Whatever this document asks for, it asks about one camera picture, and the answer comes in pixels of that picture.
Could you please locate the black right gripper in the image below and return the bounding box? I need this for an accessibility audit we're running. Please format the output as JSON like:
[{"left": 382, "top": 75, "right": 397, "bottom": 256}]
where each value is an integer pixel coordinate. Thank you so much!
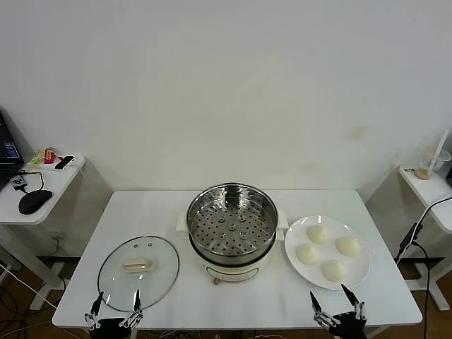
[{"left": 309, "top": 284, "right": 367, "bottom": 339}]

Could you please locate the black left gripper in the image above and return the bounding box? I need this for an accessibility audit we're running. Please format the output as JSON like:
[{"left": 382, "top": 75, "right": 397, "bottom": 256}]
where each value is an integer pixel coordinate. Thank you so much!
[{"left": 83, "top": 289, "right": 145, "bottom": 339}]

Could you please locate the white steamed baozi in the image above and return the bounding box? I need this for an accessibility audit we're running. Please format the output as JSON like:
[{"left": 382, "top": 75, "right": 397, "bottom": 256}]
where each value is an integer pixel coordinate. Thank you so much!
[
  {"left": 306, "top": 225, "right": 330, "bottom": 244},
  {"left": 320, "top": 259, "right": 349, "bottom": 283},
  {"left": 295, "top": 244, "right": 321, "bottom": 266},
  {"left": 334, "top": 235, "right": 362, "bottom": 257}
]

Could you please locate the glass lid with cream handle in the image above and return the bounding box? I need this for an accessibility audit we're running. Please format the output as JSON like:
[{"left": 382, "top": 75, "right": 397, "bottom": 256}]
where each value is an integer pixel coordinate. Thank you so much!
[{"left": 97, "top": 235, "right": 180, "bottom": 313}]

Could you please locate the perforated stainless steamer basket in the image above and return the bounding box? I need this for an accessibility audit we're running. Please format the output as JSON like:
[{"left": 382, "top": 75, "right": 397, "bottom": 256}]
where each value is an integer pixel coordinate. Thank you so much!
[{"left": 186, "top": 182, "right": 279, "bottom": 258}]

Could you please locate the white round plate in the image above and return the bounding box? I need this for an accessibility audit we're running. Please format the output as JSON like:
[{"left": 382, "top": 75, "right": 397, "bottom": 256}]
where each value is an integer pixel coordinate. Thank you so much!
[{"left": 284, "top": 215, "right": 371, "bottom": 291}]

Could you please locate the cream electric cooker pot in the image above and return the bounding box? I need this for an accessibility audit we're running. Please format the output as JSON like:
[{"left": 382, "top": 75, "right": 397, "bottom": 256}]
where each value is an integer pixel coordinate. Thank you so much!
[{"left": 175, "top": 208, "right": 289, "bottom": 285}]

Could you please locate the black computer mouse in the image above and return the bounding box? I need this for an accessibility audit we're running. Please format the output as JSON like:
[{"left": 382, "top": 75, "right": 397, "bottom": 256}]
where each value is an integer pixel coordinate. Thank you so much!
[{"left": 18, "top": 189, "right": 53, "bottom": 215}]

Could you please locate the white side table with laptop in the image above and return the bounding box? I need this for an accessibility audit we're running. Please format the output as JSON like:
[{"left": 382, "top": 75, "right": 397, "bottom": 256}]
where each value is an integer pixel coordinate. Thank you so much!
[{"left": 0, "top": 154, "right": 86, "bottom": 311}]

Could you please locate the white side table with cup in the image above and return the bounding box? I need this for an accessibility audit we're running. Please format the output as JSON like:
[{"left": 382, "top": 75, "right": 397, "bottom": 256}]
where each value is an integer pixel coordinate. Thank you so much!
[{"left": 398, "top": 164, "right": 452, "bottom": 311}]

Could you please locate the white device with black face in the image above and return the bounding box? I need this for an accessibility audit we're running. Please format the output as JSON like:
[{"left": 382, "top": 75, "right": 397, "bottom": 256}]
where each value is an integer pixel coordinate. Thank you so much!
[{"left": 54, "top": 155, "right": 76, "bottom": 171}]

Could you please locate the clear plastic drink cup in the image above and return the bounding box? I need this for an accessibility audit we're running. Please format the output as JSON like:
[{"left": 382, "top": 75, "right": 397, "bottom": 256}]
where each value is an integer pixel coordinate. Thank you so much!
[{"left": 415, "top": 147, "right": 452, "bottom": 179}]

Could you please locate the black laptop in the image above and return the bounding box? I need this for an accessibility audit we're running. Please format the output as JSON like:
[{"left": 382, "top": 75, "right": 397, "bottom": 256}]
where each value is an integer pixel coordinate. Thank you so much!
[{"left": 0, "top": 107, "right": 25, "bottom": 191}]

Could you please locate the white drinking straw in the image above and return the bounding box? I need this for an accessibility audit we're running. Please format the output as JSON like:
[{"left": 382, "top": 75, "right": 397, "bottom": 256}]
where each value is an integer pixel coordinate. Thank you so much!
[{"left": 425, "top": 129, "right": 450, "bottom": 177}]

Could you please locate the white floor cable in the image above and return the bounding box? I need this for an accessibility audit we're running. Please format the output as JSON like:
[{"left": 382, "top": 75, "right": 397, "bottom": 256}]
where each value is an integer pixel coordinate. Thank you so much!
[{"left": 0, "top": 263, "right": 59, "bottom": 310}]

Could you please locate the black cable with inline adapter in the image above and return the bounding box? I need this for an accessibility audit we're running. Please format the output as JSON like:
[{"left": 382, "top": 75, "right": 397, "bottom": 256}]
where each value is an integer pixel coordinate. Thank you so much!
[{"left": 393, "top": 193, "right": 452, "bottom": 339}]

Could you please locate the black dongle with cable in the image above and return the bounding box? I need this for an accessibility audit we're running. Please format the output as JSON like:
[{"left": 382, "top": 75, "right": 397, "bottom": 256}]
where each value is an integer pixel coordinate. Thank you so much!
[{"left": 10, "top": 170, "right": 45, "bottom": 194}]

